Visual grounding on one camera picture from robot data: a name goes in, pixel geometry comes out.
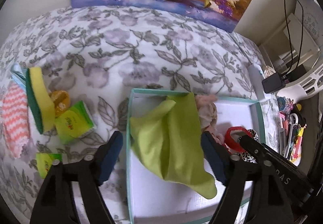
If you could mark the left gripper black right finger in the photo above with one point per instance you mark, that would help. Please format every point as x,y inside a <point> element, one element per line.
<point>268,202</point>

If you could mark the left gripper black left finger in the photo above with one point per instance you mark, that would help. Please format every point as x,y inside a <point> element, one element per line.
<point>55,200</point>

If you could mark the leopard print scrunchie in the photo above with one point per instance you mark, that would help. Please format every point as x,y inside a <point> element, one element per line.
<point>247,143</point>

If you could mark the red tape roll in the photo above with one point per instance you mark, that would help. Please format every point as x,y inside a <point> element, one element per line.
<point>232,136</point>

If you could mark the green tissue pack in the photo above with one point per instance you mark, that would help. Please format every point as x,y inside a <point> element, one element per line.
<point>75,123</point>
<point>44,162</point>

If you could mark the pink floral scrunchie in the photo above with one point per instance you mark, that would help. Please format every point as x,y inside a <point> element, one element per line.
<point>208,116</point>

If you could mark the yellow green sponge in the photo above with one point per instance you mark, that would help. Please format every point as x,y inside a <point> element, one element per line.
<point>39,100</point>

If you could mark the lime green cloth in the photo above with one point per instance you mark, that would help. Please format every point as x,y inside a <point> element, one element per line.
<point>167,143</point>

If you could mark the pink striped cloth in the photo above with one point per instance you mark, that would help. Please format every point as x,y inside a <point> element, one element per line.
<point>15,119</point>

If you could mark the blue face mask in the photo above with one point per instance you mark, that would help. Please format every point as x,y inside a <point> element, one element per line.
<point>18,75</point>

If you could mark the colourful stationery pile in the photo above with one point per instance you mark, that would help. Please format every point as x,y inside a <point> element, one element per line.
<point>292,129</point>

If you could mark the white plastic basket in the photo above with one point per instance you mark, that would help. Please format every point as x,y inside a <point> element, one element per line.
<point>305,87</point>

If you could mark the teal and white tray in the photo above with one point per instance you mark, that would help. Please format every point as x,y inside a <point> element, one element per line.
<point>151,199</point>

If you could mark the black power adapter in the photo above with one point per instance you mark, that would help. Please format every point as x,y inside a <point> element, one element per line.
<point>273,83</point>

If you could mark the white power strip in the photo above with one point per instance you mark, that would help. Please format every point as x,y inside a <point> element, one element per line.
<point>257,76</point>

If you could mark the floral patterned blanket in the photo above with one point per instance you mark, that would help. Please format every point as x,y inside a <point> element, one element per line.
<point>98,55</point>

